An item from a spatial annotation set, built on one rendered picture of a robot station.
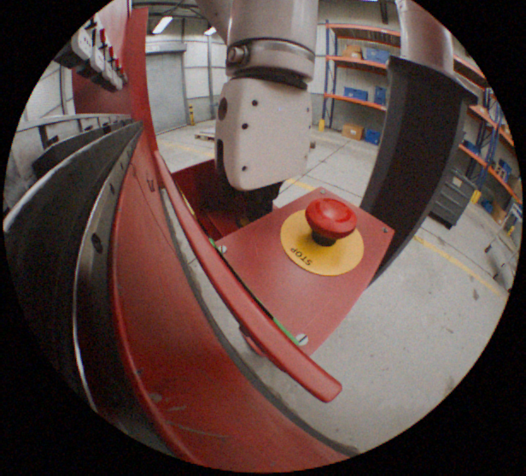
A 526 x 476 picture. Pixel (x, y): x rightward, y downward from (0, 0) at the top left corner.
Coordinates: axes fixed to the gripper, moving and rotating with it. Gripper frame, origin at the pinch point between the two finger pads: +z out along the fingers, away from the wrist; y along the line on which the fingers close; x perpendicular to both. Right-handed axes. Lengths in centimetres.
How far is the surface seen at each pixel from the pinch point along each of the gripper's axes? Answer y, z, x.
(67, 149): -25.3, -12.5, 15.5
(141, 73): -14, -64, 180
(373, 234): 2.9, -4.1, -13.1
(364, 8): 534, -494, 187
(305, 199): 1.7, -4.0, -5.3
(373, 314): 54, 70, -44
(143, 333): -18.3, 1.9, -6.6
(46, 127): -31.6, -18.4, 19.8
